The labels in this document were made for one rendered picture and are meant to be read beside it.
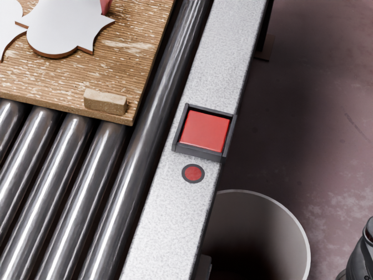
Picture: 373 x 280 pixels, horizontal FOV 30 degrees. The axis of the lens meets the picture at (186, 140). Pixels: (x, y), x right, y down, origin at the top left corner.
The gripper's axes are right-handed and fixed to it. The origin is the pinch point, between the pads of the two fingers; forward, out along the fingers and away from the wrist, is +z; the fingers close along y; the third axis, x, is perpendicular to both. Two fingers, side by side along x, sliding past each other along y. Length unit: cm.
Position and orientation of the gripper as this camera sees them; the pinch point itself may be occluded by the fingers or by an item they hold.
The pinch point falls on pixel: (81, 0)
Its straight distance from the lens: 110.4
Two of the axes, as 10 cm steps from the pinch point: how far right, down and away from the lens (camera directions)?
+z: -1.3, 6.1, 7.8
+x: 3.7, -7.0, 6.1
